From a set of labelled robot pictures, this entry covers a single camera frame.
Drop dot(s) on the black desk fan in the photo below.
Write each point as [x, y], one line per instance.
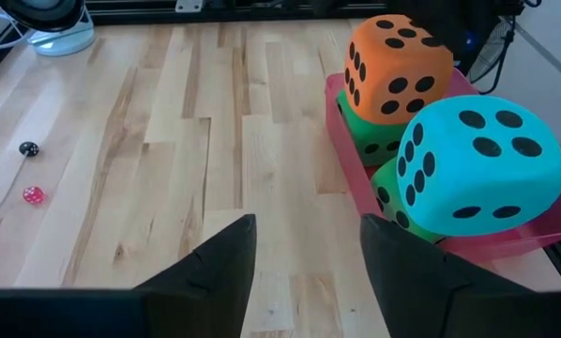
[491, 51]

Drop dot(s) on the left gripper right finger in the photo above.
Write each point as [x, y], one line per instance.
[426, 296]

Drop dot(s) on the green foam die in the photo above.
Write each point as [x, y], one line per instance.
[365, 136]
[383, 177]

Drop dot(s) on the white bullet camera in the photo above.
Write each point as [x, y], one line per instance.
[65, 40]

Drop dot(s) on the small black die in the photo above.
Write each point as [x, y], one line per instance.
[29, 149]

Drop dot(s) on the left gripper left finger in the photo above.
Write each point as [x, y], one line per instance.
[215, 291]

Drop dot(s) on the pink plastic tray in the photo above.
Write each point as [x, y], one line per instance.
[351, 159]

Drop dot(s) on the silver corner bracket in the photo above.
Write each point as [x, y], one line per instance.
[189, 5]

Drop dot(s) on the cyan foam die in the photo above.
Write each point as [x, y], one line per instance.
[473, 178]

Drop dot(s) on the small red die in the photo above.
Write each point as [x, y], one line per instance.
[33, 195]

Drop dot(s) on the orange foam die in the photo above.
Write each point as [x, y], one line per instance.
[383, 61]

